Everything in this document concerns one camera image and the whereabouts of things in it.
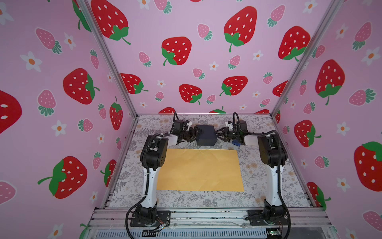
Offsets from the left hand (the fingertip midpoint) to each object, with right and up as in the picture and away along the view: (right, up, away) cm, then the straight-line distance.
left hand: (202, 134), depth 102 cm
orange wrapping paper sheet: (0, -22, -11) cm, 24 cm away
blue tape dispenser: (+20, -4, -13) cm, 24 cm away
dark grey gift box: (+4, -2, -4) cm, 6 cm away
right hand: (+7, 0, 0) cm, 8 cm away
